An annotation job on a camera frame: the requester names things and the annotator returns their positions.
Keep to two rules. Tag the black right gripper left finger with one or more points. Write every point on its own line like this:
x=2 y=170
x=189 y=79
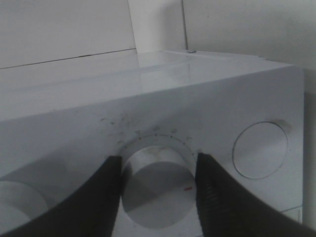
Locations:
x=90 y=211

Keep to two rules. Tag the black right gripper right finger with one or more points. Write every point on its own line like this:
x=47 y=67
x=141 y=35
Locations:
x=226 y=209

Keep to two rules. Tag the round white door button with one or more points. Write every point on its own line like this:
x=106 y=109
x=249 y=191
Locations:
x=259 y=150

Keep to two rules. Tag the white microwave knob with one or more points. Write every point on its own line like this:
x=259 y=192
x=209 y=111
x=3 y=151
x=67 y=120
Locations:
x=159 y=188
x=19 y=204

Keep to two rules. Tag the white microwave oven body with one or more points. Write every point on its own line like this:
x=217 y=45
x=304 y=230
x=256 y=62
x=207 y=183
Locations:
x=60 y=121

